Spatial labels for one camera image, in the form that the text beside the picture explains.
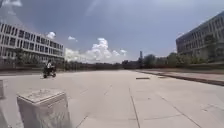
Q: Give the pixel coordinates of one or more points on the dark flat ground slab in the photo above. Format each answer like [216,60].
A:
[142,78]

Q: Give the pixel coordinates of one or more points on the pale concrete slab plaza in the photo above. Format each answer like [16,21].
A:
[110,100]

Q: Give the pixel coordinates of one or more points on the row of trees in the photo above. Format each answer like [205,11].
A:
[150,61]

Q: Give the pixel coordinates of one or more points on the person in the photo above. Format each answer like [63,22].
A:
[49,65]

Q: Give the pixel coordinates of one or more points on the small dark scooter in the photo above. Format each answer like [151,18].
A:
[49,74]

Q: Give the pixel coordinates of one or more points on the dark raised kerb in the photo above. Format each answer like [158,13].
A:
[186,78]

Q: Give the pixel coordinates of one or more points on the row of square stone bollards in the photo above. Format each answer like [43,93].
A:
[43,110]

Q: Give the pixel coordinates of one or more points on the white building with window rows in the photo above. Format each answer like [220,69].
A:
[30,45]

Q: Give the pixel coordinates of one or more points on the large grey building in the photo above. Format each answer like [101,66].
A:
[203,38]

